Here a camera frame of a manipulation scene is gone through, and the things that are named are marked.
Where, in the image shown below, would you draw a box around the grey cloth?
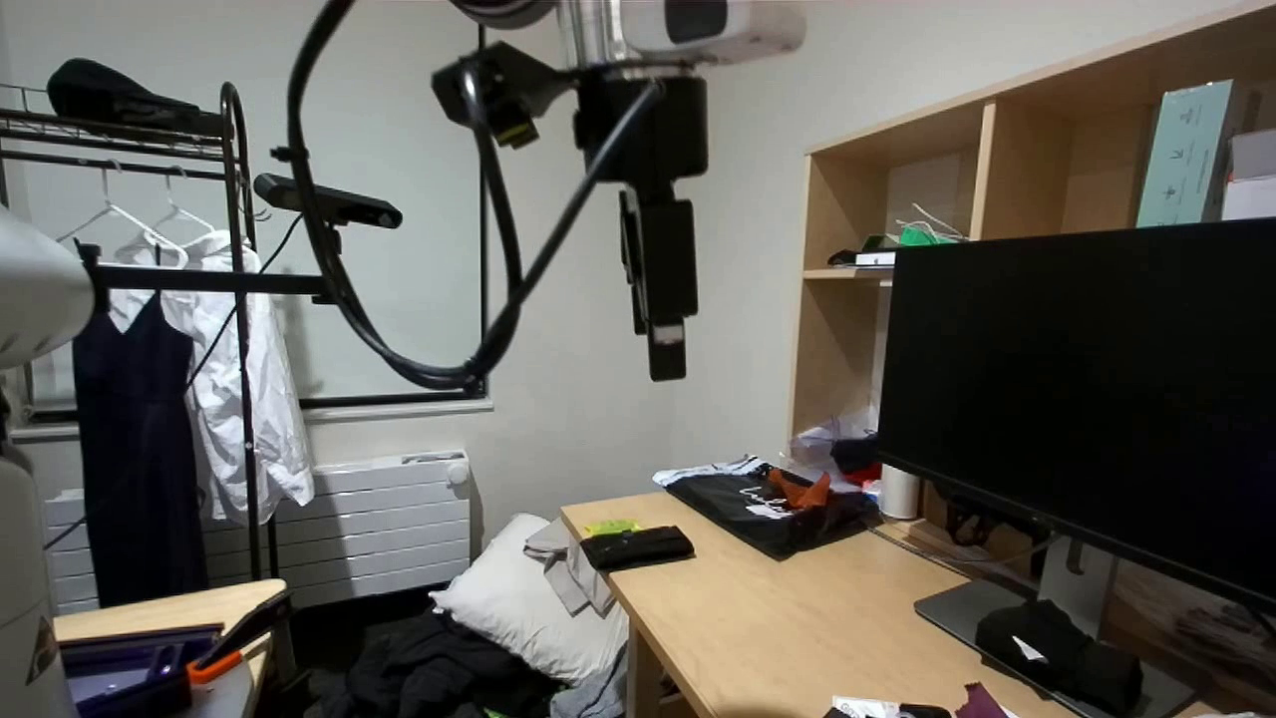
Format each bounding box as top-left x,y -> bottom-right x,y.
518,520 -> 619,624

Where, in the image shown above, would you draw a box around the purple plastic tray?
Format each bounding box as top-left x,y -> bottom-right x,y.
55,631 -> 224,718

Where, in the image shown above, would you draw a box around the white shirt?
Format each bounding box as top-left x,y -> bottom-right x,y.
102,229 -> 320,532

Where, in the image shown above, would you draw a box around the black tray with objects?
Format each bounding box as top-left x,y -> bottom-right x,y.
661,463 -> 886,562

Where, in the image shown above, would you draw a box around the white box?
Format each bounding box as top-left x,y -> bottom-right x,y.
1216,124 -> 1276,225

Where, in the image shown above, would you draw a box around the black metal clothes rack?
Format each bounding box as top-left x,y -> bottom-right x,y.
0,79 -> 329,581

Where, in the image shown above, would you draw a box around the black folded cloth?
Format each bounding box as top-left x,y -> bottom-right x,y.
971,600 -> 1149,718

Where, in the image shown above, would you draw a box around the grey monitor stand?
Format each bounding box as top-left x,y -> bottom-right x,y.
914,524 -> 1198,718

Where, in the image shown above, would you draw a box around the orange plastic wrapper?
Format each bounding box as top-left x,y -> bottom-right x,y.
762,468 -> 838,520

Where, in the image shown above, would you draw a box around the wooden shelf unit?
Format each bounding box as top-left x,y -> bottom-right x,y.
788,3 -> 1276,443

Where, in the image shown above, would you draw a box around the teal flat box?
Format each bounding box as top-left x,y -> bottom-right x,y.
1132,75 -> 1236,232

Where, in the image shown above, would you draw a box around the small wooden side table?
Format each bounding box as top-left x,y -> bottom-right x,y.
51,573 -> 296,718

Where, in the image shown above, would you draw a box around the white pillow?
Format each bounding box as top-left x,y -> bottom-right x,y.
426,511 -> 634,685

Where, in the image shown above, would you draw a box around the navy dress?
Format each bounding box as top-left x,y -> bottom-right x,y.
71,242 -> 211,609

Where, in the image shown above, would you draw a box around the white paper sheets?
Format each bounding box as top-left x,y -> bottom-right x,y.
820,693 -> 909,718

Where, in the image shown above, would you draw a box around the orange handled tool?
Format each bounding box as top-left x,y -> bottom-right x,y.
184,603 -> 292,692

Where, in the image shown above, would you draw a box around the white clothes hanger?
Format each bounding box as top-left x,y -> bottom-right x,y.
150,171 -> 228,246
55,165 -> 168,253

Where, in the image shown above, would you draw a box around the black bag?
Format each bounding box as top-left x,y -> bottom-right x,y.
43,56 -> 232,137

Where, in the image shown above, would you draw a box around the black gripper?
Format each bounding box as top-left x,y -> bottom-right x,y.
570,72 -> 711,382

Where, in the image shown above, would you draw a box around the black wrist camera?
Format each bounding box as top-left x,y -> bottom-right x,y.
431,39 -> 576,153

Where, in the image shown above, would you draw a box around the white wall radiator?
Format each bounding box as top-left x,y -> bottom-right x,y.
35,447 -> 479,613

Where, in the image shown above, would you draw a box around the black clothes pile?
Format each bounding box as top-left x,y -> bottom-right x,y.
301,609 -> 563,718

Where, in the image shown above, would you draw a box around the wooden desk drawer cabinet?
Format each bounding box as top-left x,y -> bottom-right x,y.
620,624 -> 711,718

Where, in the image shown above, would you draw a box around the black computer monitor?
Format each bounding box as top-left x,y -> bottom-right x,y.
873,214 -> 1276,609

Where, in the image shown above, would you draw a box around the green shelf item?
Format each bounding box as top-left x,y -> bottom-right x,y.
894,214 -> 964,253

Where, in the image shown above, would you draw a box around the black stereo camera bar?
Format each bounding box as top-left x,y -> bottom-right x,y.
252,171 -> 408,232

